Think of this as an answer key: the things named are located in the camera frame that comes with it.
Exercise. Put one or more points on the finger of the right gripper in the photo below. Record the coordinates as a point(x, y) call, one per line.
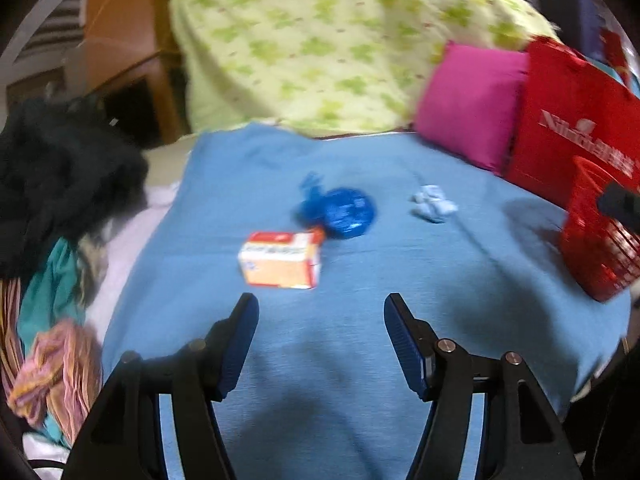
point(622, 205)

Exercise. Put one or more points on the red mesh plastic basket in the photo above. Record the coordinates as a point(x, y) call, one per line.
point(600, 254)

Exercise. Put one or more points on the blue plastic bag trash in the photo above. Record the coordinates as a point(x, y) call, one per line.
point(340, 212)

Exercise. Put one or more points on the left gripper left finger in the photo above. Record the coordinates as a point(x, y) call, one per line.
point(121, 437)

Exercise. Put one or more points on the green clover quilt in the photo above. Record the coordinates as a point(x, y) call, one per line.
point(329, 67)

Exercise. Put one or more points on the navy tote bag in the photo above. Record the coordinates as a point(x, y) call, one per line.
point(578, 24)

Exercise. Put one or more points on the teal garment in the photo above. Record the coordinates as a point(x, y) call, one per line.
point(50, 295)

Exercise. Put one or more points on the black clothing pile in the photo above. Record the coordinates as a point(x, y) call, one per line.
point(64, 171)

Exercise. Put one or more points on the red Nilrich paper bag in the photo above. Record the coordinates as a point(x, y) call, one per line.
point(571, 108)

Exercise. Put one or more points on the orange white medicine box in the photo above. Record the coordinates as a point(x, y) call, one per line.
point(290, 260)

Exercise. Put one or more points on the pink striped garment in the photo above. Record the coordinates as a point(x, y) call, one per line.
point(54, 386)

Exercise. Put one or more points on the blue towel blanket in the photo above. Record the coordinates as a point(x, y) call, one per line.
point(321, 394)

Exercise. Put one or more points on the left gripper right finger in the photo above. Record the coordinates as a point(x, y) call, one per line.
point(522, 436)

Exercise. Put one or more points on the magenta pillow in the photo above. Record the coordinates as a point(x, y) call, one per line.
point(471, 104)

